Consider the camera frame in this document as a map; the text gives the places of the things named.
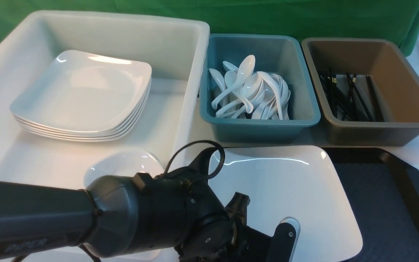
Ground large white square plate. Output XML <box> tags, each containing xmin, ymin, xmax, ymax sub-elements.
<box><xmin>208</xmin><ymin>145</ymin><xmax>363</xmax><ymax>262</ymax></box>

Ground large white plastic tub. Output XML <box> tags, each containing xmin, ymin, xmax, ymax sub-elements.
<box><xmin>0</xmin><ymin>11</ymin><xmax>210</xmax><ymax>190</ymax></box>

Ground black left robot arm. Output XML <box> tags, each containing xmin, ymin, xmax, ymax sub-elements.
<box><xmin>0</xmin><ymin>148</ymin><xmax>300</xmax><ymax>262</ymax></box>

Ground stack of white plates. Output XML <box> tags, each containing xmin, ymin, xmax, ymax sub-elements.
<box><xmin>10</xmin><ymin>50</ymin><xmax>152</xmax><ymax>142</ymax></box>

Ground black chopsticks in bin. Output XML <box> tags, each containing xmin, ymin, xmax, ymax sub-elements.
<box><xmin>319</xmin><ymin>70</ymin><xmax>385</xmax><ymax>122</ymax></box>

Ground black serving tray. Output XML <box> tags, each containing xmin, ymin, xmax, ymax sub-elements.
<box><xmin>324</xmin><ymin>147</ymin><xmax>419</xmax><ymax>262</ymax></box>

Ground green backdrop cloth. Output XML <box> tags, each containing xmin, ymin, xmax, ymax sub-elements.
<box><xmin>0</xmin><ymin>0</ymin><xmax>419</xmax><ymax>55</ymax></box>

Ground teal plastic bin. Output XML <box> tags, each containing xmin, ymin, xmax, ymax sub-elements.
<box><xmin>199</xmin><ymin>33</ymin><xmax>321</xmax><ymax>144</ymax></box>

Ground brown plastic bin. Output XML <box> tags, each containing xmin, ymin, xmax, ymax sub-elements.
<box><xmin>301</xmin><ymin>37</ymin><xmax>419</xmax><ymax>146</ymax></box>

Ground pile of white spoons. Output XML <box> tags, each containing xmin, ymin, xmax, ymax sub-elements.
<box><xmin>208</xmin><ymin>61</ymin><xmax>291</xmax><ymax>120</ymax></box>

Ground stack of white bowls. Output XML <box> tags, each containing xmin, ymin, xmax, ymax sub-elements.
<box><xmin>83</xmin><ymin>147</ymin><xmax>164</xmax><ymax>187</ymax></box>

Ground white ceramic spoon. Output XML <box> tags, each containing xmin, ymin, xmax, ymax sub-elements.
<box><xmin>211</xmin><ymin>55</ymin><xmax>256</xmax><ymax>109</ymax></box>

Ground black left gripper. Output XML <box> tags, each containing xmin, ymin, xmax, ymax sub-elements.
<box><xmin>175</xmin><ymin>192</ymin><xmax>300</xmax><ymax>262</ymax></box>

